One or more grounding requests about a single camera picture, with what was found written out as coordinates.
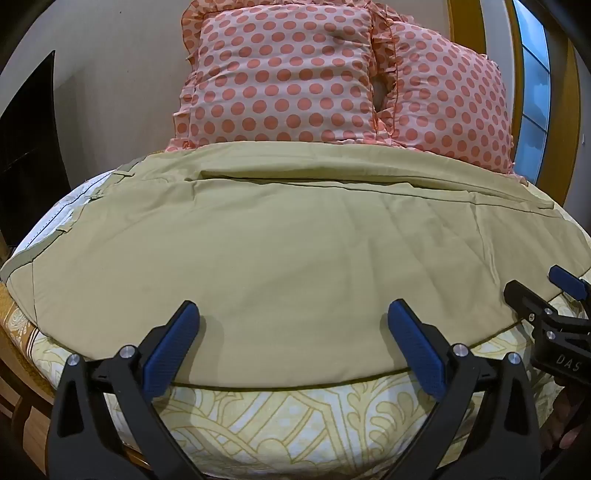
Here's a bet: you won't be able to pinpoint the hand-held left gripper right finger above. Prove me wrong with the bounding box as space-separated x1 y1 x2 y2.
387 298 542 480

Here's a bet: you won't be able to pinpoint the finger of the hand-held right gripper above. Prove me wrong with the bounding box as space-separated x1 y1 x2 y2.
547 265 591 301
503 280 562 326

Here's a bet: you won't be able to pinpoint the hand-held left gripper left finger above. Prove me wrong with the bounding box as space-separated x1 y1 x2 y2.
46 300 207 480

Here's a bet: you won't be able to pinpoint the khaki pants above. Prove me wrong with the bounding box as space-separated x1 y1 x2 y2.
0 141 591 387

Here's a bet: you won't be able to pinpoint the person's right hand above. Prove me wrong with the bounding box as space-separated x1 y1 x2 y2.
540 382 591 455

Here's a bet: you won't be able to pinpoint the yellow patterned bed sheet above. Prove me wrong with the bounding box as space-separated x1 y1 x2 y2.
0 182 591 480

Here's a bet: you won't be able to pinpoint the glass window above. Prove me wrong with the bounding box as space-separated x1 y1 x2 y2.
512 0 553 184

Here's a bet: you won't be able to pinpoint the pink polka dot pillow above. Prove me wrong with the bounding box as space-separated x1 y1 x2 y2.
165 0 399 153
373 8 516 175

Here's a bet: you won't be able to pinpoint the dark wooden cabinet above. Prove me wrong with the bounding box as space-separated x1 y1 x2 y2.
0 50 71 243

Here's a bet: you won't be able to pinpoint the wooden window frame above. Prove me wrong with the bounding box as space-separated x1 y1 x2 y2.
445 0 591 206

